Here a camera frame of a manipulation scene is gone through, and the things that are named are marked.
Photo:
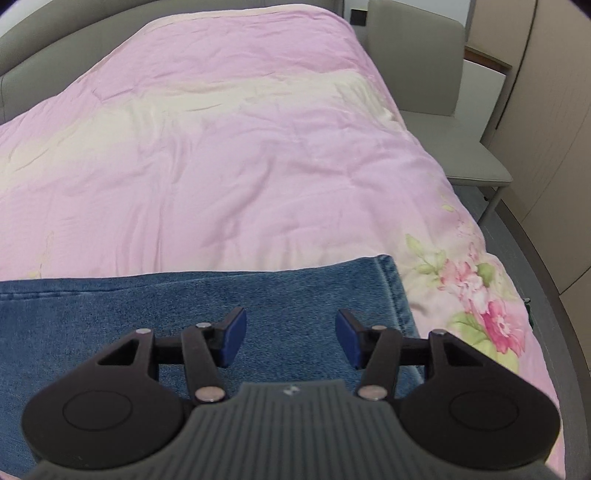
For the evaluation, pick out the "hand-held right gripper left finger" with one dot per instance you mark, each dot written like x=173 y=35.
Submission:
x=233 y=333

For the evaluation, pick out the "blue denim pants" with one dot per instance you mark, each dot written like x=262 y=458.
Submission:
x=277 y=295

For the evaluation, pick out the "grey upholstered chair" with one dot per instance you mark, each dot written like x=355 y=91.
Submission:
x=415 y=55

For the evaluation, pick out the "pink floral blanket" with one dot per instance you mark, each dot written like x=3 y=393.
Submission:
x=221 y=152

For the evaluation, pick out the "grey padded bed headboard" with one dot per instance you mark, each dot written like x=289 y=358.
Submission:
x=27 y=78

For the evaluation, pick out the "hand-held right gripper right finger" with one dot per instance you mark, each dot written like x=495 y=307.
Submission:
x=348 y=337

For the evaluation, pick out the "black wall socket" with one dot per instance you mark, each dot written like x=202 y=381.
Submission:
x=358 y=16

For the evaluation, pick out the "beige wardrobe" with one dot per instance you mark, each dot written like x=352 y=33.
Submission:
x=545 y=115

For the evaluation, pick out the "wooden side desk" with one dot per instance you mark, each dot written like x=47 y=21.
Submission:
x=487 y=55

